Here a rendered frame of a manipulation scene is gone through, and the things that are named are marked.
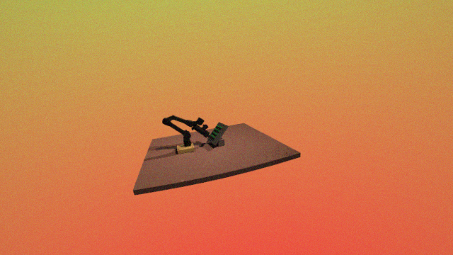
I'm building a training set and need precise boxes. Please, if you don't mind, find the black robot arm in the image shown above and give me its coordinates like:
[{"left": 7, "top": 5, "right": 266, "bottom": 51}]
[{"left": 162, "top": 115, "right": 208, "bottom": 147}]

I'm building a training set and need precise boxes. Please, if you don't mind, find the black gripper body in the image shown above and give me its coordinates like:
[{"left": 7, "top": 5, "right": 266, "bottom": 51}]
[{"left": 198, "top": 127, "right": 209, "bottom": 138}]

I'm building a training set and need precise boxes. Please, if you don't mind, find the dark grey switch panel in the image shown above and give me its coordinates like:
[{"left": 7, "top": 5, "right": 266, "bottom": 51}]
[{"left": 207, "top": 122, "right": 228, "bottom": 147}]

